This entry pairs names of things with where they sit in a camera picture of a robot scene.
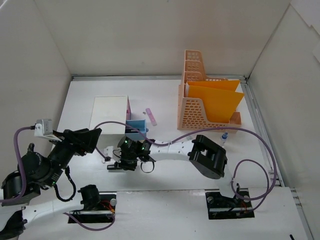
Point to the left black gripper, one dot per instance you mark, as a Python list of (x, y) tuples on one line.
[(75, 141)]

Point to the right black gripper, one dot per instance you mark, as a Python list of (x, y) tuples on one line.
[(122, 166)]

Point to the black green highlighter marker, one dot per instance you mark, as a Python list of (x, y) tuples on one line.
[(113, 168)]

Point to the blue drawer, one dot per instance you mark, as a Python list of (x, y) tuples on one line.
[(137, 124)]

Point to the white mini drawer cabinet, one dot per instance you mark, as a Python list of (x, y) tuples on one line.
[(109, 109)]

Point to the orange folder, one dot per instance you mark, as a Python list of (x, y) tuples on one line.
[(220, 98)]

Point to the black orange highlighter marker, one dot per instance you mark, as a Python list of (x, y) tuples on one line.
[(131, 131)]

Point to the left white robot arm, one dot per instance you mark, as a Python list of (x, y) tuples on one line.
[(36, 173)]

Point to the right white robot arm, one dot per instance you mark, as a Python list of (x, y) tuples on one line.
[(209, 158)]

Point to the pink desk organizer rack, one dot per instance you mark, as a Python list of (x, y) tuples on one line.
[(191, 113)]

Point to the purple highlighter pen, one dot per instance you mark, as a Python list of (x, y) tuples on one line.
[(151, 116)]

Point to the small clear dropper bottle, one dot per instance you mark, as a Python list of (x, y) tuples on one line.
[(223, 139)]

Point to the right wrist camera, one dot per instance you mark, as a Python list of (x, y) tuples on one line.
[(112, 153)]

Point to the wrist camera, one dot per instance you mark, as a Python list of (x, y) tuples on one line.
[(112, 153), (44, 129)]

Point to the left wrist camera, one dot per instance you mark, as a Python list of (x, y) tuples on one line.
[(44, 129)]

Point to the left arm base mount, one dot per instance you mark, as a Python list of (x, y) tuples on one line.
[(100, 214)]

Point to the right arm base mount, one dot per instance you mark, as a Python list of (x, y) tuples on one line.
[(224, 208)]

